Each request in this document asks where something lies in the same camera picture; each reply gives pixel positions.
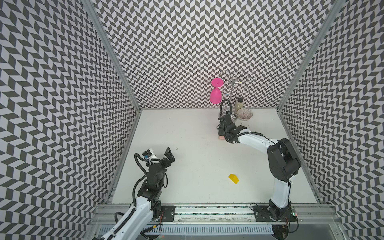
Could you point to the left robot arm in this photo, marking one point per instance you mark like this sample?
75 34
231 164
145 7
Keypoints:
146 194

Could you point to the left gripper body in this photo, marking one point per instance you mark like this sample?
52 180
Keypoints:
165 164

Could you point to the pink plastic wine glass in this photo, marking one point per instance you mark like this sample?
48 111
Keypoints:
216 93

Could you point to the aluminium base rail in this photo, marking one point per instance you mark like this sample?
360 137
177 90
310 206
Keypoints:
308 221

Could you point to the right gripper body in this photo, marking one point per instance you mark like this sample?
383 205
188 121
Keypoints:
226 127

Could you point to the chrome glass holder stand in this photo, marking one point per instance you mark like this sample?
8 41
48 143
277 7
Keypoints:
233 81

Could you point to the spice jar black lid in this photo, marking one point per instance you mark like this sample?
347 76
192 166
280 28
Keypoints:
239 103

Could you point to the pink striped bowl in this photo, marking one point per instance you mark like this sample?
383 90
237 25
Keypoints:
244 114

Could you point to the yellow wedge block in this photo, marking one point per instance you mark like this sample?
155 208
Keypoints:
234 178

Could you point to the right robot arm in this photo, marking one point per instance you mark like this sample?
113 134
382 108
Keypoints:
284 165

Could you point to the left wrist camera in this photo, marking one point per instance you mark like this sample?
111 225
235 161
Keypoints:
149 155

